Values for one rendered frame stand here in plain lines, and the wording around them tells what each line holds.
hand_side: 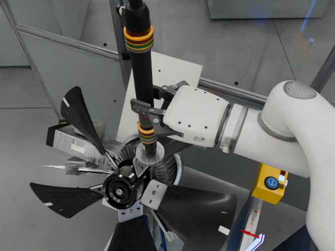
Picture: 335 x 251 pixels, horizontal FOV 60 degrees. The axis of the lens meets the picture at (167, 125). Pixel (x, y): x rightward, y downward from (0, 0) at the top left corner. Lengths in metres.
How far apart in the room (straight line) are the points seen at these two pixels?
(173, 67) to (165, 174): 0.38
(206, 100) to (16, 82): 2.82
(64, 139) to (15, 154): 1.52
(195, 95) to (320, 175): 0.25
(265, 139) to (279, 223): 1.84
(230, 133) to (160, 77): 0.64
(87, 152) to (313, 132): 0.88
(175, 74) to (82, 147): 0.45
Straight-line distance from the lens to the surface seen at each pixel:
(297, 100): 0.44
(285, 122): 0.44
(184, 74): 1.07
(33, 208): 2.41
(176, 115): 0.50
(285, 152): 0.49
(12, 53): 3.21
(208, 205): 0.96
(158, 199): 0.95
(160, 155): 0.71
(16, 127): 2.86
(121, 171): 0.93
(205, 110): 0.51
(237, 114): 0.49
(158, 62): 1.09
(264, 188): 1.15
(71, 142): 1.18
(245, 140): 0.49
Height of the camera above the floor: 2.07
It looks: 55 degrees down
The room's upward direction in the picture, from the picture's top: straight up
